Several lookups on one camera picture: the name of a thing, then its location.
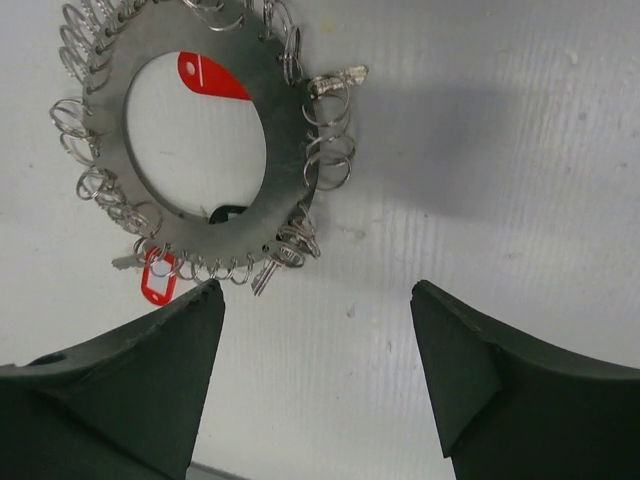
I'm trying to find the black tag key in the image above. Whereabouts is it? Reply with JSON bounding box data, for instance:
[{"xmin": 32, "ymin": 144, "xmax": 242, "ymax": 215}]
[{"xmin": 208, "ymin": 205, "xmax": 247, "ymax": 225}]

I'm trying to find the red tag key on disc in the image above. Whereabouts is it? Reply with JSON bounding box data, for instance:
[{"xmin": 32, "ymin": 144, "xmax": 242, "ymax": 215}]
[{"xmin": 111, "ymin": 247, "xmax": 178, "ymax": 307}]

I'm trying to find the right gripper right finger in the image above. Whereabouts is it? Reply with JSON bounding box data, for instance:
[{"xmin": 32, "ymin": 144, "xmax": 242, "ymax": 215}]
[{"xmin": 410, "ymin": 280, "xmax": 639, "ymax": 479}]

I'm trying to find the metal disc with keyrings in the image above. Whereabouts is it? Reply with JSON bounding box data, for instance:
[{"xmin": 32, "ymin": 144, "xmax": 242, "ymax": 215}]
[{"xmin": 49, "ymin": 1, "xmax": 369, "ymax": 294}]

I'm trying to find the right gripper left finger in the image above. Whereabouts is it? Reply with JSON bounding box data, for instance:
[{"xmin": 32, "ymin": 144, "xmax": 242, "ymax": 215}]
[{"xmin": 1, "ymin": 280, "xmax": 225, "ymax": 479}]

